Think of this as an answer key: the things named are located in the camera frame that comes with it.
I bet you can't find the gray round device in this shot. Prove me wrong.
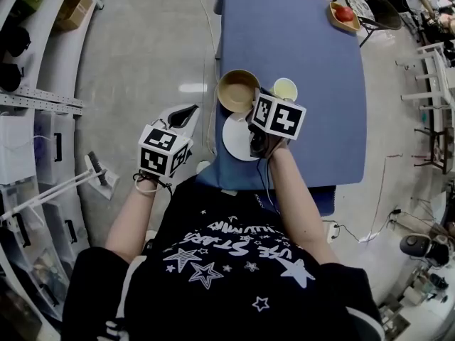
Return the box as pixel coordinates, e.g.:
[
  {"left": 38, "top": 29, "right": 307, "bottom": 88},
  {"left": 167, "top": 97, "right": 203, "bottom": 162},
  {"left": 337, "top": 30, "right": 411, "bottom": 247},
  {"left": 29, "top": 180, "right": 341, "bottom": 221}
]
[{"left": 400, "top": 233, "right": 452, "bottom": 268}]

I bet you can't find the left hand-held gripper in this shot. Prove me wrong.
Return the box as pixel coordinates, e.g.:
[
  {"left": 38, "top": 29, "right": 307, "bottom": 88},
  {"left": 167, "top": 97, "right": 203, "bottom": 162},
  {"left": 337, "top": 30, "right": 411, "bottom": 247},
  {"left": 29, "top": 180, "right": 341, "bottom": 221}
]
[{"left": 137, "top": 104, "right": 200, "bottom": 180}]

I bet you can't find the clear storage box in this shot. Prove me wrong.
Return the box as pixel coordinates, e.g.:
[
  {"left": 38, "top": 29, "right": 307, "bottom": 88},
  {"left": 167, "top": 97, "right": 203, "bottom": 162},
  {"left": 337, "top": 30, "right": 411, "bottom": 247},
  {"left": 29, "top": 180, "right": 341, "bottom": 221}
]
[
  {"left": 33, "top": 110, "right": 77, "bottom": 186},
  {"left": 42, "top": 200, "right": 90, "bottom": 259},
  {"left": 0, "top": 114, "right": 38, "bottom": 186},
  {"left": 0, "top": 186, "right": 43, "bottom": 262}
]

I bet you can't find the person's right forearm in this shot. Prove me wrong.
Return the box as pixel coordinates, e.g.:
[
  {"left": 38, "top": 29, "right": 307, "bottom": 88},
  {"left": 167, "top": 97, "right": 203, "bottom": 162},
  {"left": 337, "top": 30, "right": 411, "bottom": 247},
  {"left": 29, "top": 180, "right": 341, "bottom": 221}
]
[{"left": 262, "top": 136, "right": 338, "bottom": 266}]

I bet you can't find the dark wicker chair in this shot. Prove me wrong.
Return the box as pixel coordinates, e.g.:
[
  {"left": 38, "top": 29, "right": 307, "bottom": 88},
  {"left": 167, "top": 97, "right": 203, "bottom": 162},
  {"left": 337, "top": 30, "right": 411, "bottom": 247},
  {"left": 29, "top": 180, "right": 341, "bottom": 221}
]
[{"left": 343, "top": 0, "right": 402, "bottom": 48}]

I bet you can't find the white power strip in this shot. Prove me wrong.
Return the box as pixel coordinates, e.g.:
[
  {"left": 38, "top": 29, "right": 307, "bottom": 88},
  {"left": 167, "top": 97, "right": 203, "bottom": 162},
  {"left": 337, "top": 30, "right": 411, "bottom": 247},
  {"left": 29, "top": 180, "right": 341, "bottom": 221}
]
[{"left": 325, "top": 220, "right": 341, "bottom": 244}]

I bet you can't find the white frame rack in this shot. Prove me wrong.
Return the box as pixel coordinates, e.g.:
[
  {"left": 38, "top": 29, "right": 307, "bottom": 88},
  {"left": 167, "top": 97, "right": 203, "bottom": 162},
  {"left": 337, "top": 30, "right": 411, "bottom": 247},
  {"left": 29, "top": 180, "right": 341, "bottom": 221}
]
[{"left": 395, "top": 40, "right": 455, "bottom": 113}]

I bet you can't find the blue cloth table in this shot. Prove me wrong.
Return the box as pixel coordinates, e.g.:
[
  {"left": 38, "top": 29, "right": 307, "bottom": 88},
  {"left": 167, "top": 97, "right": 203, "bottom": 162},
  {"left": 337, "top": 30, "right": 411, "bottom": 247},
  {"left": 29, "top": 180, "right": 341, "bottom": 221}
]
[{"left": 195, "top": 0, "right": 368, "bottom": 191}]

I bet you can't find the tan wooden bowl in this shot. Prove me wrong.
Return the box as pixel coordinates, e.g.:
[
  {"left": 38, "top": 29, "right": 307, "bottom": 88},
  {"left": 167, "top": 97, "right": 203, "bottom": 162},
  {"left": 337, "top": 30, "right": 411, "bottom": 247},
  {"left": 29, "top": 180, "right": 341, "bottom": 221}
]
[{"left": 216, "top": 69, "right": 262, "bottom": 114}]

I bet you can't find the group of black caps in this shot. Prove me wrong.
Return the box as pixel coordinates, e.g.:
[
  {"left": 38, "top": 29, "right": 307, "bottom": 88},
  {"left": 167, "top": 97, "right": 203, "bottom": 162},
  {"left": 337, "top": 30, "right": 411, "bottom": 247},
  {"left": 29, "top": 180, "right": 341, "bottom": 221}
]
[{"left": 0, "top": 23, "right": 33, "bottom": 92}]

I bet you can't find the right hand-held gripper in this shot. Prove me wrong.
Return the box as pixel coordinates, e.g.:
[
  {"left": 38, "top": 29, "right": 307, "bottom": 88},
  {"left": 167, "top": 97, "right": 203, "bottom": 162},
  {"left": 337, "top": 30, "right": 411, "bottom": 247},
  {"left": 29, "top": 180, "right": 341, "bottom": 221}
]
[{"left": 247, "top": 87, "right": 307, "bottom": 160}]

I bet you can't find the white round plate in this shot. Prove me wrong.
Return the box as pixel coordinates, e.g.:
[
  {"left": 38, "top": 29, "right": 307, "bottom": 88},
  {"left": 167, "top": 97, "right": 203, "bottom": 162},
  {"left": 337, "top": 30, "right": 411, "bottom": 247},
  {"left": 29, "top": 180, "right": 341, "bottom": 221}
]
[{"left": 222, "top": 114, "right": 262, "bottom": 162}]

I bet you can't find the white metal shelving rack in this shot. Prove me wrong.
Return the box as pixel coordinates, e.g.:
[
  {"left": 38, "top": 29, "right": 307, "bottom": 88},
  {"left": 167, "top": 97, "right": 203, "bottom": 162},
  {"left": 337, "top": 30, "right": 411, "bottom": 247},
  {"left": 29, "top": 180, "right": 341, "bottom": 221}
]
[{"left": 0, "top": 0, "right": 107, "bottom": 333}]

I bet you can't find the wooden tray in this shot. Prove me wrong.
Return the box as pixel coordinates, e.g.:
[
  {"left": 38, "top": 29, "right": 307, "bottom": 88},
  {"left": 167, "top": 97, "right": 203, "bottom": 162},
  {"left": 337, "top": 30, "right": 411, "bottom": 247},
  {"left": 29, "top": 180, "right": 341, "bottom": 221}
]
[{"left": 328, "top": 1, "right": 360, "bottom": 31}]

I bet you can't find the cardboard box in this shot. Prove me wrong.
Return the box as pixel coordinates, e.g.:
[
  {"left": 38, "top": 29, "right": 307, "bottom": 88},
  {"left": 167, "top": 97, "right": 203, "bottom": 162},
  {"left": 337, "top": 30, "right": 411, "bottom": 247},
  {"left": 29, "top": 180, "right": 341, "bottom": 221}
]
[{"left": 53, "top": 0, "right": 94, "bottom": 31}]

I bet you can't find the person's left forearm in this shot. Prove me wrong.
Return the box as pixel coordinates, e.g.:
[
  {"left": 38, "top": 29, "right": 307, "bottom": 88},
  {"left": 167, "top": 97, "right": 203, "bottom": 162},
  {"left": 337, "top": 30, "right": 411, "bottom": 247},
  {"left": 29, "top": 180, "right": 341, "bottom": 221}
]
[{"left": 105, "top": 175, "right": 171, "bottom": 262}]

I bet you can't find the yellow plastic cup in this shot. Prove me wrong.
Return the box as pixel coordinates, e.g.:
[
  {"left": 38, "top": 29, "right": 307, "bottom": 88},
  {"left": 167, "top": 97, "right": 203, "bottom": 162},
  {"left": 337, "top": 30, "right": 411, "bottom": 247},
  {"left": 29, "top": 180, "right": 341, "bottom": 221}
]
[{"left": 269, "top": 77, "right": 299, "bottom": 102}]

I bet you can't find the dark wooden stand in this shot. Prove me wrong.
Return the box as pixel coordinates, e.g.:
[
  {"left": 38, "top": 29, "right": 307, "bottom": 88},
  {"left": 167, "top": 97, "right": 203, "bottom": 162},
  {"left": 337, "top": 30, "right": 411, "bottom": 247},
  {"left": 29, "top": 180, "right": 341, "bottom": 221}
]
[{"left": 414, "top": 126, "right": 455, "bottom": 175}]

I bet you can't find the person's black printed T-shirt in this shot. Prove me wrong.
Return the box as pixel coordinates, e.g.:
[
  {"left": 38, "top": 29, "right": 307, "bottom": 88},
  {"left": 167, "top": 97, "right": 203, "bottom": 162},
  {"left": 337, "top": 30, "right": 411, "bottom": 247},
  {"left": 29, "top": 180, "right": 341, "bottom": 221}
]
[{"left": 62, "top": 175, "right": 385, "bottom": 341}]

